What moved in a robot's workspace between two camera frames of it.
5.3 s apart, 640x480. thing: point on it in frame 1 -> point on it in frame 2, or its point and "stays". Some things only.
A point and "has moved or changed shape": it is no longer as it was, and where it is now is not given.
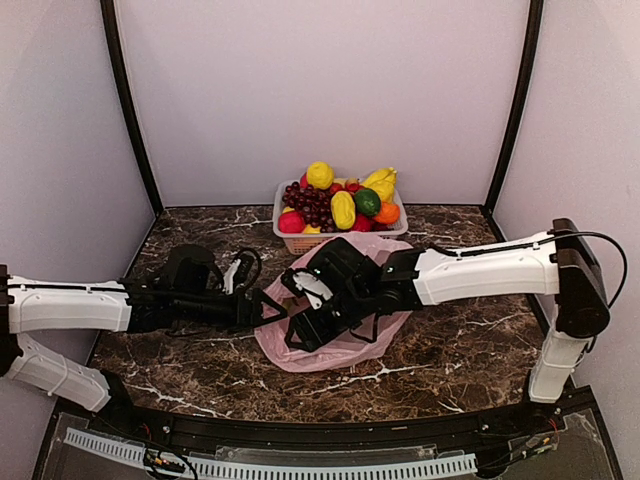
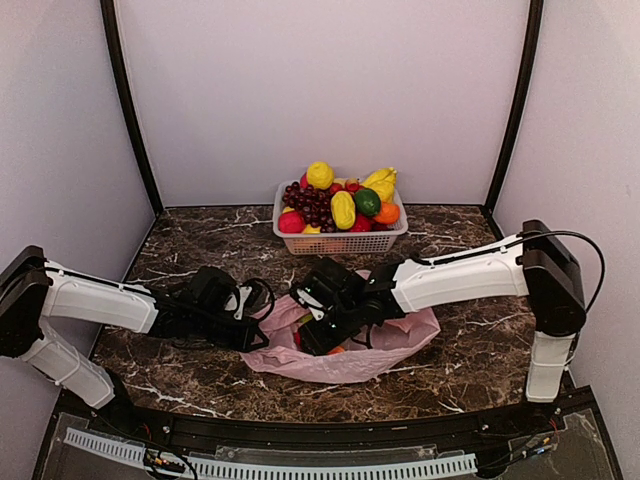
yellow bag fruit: x=343 y=209 stays
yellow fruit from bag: x=383 y=181 stays
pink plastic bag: x=274 y=343 has moved or changed shape
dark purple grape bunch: x=315 y=205 stays
